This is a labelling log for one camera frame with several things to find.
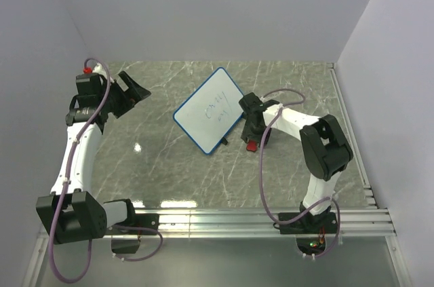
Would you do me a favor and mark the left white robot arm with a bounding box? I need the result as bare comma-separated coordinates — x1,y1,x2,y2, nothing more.
36,68,151,245

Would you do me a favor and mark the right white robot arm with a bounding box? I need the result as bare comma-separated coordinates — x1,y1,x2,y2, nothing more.
239,92,353,233

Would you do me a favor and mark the red bone-shaped eraser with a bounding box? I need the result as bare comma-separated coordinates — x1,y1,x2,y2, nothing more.
246,140,259,153

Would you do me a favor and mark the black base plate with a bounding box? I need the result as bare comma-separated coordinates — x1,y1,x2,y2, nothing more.
107,213,159,236
273,212,339,235

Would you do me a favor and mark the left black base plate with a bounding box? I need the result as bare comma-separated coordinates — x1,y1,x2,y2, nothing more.
107,213,159,236

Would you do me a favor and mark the blue framed whiteboard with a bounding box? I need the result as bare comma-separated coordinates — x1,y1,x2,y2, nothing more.
173,67,243,155

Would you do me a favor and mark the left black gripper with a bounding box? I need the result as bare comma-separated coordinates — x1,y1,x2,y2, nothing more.
98,71,150,118

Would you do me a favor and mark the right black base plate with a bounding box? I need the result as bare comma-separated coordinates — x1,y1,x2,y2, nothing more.
273,212,339,235

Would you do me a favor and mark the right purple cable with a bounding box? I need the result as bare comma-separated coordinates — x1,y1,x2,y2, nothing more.
258,88,341,259

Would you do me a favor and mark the aluminium rail frame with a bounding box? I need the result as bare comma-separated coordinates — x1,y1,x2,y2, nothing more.
29,61,412,286

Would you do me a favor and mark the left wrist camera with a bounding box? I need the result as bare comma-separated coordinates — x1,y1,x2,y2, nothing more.
83,63,106,78

